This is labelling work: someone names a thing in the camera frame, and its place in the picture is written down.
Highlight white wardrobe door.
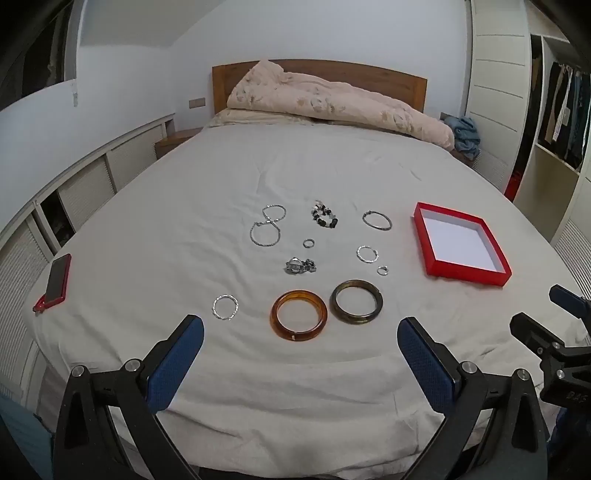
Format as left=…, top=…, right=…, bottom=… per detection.
left=464, top=0, right=532, bottom=195

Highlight open closet shelving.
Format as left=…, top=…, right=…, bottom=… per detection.
left=531, top=34, right=591, bottom=296

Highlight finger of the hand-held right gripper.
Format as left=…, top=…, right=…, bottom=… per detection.
left=509, top=312, right=571, bottom=370
left=549, top=284, right=591, bottom=324

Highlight red shallow box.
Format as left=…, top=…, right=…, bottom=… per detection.
left=412, top=201, right=513, bottom=288

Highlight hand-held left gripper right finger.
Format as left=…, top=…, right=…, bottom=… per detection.
left=397, top=316, right=551, bottom=480

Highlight white low louvered cabinet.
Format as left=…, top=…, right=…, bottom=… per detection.
left=0, top=113, right=176, bottom=402

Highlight wooden nightstand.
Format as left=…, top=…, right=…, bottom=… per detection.
left=154, top=128, right=204, bottom=160

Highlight twisted silver bracelet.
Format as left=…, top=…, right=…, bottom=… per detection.
left=212, top=295, right=240, bottom=320

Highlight bed with white sheet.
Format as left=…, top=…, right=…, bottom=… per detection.
left=28, top=122, right=591, bottom=480

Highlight dark olive bangle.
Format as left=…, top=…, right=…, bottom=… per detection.
left=329, top=279, right=383, bottom=324

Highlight beige floral duvet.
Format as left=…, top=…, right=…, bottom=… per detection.
left=226, top=60, right=455, bottom=151

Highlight silver watch-like jewelry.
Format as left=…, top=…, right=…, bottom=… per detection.
left=283, top=257, right=318, bottom=278

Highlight red upright object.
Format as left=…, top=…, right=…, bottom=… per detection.
left=503, top=168, right=525, bottom=201

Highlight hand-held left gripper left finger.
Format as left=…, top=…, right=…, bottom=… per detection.
left=54, top=315, right=205, bottom=480

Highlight thin silver bangle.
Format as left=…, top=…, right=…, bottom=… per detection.
left=362, top=210, right=393, bottom=232

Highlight silver chain necklace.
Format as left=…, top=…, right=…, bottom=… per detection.
left=250, top=204, right=287, bottom=247

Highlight hanging clothes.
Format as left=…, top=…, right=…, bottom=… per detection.
left=538, top=60, right=591, bottom=169

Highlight cream pillow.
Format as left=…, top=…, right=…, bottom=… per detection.
left=204, top=108, right=319, bottom=131

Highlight wooden headboard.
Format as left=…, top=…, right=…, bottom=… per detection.
left=212, top=59, right=428, bottom=115

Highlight black and white beaded bracelet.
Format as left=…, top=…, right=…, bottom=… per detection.
left=310, top=200, right=341, bottom=230

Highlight blue crumpled cloth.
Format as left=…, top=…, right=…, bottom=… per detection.
left=444, top=115, right=482, bottom=160

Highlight amber bangle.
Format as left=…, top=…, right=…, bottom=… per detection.
left=270, top=289, right=329, bottom=343

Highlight phone in red case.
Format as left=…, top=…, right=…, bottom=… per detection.
left=32, top=253, right=73, bottom=315

